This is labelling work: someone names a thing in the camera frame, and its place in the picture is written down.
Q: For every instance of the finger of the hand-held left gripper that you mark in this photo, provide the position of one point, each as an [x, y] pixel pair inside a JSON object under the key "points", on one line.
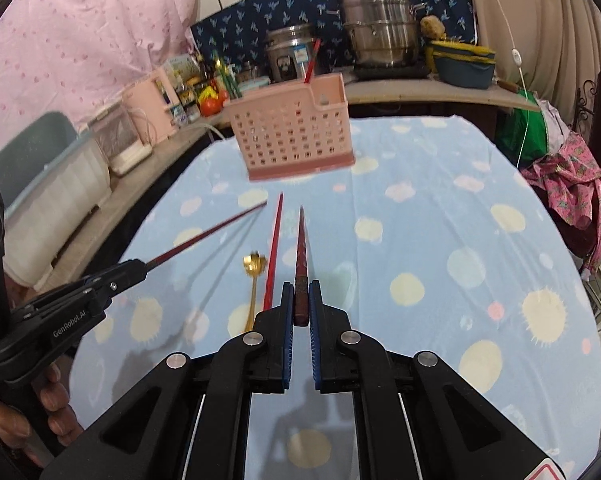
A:
{"points": [[115, 280]]}

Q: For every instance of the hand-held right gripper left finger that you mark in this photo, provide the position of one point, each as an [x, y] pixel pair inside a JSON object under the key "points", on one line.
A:
{"points": [[288, 350]]}

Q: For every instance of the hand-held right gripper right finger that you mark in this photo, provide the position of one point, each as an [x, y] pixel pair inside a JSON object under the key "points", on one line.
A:
{"points": [[314, 350]]}

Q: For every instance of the dark patterned chopstick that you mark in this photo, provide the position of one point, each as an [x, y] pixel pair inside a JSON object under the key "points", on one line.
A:
{"points": [[301, 260]]}

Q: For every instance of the gold spoon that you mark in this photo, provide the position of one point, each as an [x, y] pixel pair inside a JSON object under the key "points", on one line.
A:
{"points": [[254, 263]]}

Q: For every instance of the dark brown chopstick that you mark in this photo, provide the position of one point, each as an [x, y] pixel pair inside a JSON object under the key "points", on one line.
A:
{"points": [[205, 232]]}

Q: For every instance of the red chopstick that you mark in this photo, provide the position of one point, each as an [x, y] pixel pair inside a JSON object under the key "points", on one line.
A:
{"points": [[275, 245], [312, 62]]}

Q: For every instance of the pink perforated utensil basket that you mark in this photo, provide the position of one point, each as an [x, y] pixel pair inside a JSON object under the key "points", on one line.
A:
{"points": [[290, 135]]}

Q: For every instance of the green chopstick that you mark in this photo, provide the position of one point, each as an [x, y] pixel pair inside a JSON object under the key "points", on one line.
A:
{"points": [[224, 76], [232, 85]]}

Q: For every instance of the person's left hand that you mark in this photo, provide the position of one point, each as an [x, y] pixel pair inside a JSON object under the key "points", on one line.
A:
{"points": [[55, 390]]}

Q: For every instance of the white storage box blue lid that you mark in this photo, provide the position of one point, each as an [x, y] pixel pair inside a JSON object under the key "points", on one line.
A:
{"points": [[65, 185]]}

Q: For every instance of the grey woodgrain shelf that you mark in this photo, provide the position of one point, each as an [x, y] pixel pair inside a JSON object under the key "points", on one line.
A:
{"points": [[170, 155]]}

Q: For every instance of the white glass-jar appliance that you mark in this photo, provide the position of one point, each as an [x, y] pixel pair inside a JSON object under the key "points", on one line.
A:
{"points": [[125, 140]]}

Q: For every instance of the blue dotted tablecloth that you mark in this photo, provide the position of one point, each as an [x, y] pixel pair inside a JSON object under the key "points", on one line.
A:
{"points": [[430, 220]]}

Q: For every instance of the small glass jar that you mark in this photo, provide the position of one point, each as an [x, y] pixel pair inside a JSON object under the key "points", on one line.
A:
{"points": [[181, 115]]}

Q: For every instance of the pink kitchen appliance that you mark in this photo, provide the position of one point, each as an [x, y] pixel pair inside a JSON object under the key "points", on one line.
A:
{"points": [[153, 105]]}

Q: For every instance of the red tomato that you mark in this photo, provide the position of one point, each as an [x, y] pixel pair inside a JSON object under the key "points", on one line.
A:
{"points": [[211, 105]]}

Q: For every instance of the yellow packet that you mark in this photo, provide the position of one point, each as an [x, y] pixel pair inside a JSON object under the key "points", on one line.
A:
{"points": [[208, 93]]}

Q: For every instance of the glass food container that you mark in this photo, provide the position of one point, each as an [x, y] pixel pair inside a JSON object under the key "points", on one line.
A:
{"points": [[254, 85]]}

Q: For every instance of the pink dotted curtain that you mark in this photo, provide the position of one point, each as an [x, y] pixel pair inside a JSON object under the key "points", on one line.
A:
{"points": [[70, 35]]}

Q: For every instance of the steel rice cooker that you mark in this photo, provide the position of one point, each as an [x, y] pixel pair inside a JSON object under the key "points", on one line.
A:
{"points": [[288, 55]]}

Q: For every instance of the pale kitchen counter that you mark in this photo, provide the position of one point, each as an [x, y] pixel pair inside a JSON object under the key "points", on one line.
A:
{"points": [[430, 91]]}

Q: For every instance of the black induction cooker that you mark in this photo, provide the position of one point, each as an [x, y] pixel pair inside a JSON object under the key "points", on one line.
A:
{"points": [[390, 72]]}

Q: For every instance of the green bag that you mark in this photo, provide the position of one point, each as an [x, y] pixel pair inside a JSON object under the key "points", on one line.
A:
{"points": [[510, 130]]}

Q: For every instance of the navy printed cloth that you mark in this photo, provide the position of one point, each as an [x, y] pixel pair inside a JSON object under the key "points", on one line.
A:
{"points": [[260, 15]]}

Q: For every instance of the blue tub yellow rim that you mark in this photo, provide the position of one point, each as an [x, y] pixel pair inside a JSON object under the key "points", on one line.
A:
{"points": [[463, 72]]}

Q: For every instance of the pink printed cloth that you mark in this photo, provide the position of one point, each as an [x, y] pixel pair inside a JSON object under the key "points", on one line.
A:
{"points": [[575, 170]]}

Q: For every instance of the large steel steamer pot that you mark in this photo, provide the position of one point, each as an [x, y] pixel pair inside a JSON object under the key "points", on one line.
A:
{"points": [[380, 25]]}

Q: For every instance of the brown loofah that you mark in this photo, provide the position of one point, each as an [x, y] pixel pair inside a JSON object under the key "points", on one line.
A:
{"points": [[433, 27]]}

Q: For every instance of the beige curtain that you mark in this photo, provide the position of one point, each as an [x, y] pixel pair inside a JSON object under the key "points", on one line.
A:
{"points": [[555, 10]]}

